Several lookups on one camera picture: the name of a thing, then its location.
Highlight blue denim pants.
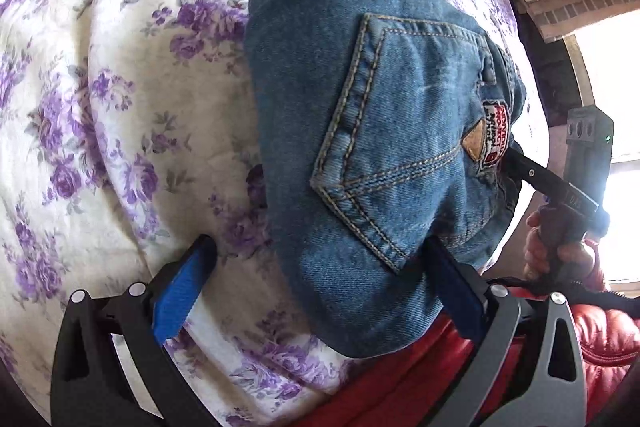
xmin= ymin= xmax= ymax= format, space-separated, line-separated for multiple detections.
xmin=243 ymin=0 xmax=528 ymax=360

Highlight purple floral bed sheet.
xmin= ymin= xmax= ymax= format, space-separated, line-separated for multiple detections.
xmin=0 ymin=0 xmax=546 ymax=427

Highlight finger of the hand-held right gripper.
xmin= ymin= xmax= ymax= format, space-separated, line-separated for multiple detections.
xmin=502 ymin=148 xmax=571 ymax=204

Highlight person's right hand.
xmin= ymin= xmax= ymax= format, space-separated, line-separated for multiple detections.
xmin=522 ymin=209 xmax=598 ymax=284

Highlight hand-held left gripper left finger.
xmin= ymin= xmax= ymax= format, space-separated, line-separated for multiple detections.
xmin=50 ymin=234 xmax=221 ymax=427

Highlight red puffer jacket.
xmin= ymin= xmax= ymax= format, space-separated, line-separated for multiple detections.
xmin=295 ymin=239 xmax=640 ymax=427

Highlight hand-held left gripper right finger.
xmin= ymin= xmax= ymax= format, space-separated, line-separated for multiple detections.
xmin=425 ymin=237 xmax=588 ymax=427

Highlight bright window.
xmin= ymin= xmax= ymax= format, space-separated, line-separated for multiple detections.
xmin=562 ymin=9 xmax=640 ymax=288

